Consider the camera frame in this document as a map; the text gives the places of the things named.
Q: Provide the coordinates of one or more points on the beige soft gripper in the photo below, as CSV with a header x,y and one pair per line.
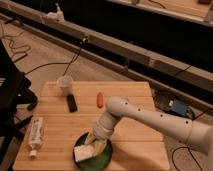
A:
x,y
98,144

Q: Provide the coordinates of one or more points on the white sponge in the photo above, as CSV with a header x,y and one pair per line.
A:
x,y
83,152

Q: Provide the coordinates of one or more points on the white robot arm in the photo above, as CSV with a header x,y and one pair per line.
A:
x,y
197,135

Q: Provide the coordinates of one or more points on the green ceramic bowl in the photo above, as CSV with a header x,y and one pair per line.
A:
x,y
95,163

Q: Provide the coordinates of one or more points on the orange sausage toy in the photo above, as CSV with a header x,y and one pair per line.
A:
x,y
100,100

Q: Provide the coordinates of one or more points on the black rectangular remote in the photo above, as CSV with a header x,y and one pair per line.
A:
x,y
71,103

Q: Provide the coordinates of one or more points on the white toothpaste tube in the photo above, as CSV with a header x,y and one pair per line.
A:
x,y
36,136

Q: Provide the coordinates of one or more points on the blue box on floor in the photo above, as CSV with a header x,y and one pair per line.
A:
x,y
178,107

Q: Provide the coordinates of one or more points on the black office chair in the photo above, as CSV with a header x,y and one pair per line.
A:
x,y
13,91

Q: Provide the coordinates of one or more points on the white power strip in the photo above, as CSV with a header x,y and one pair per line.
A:
x,y
58,15

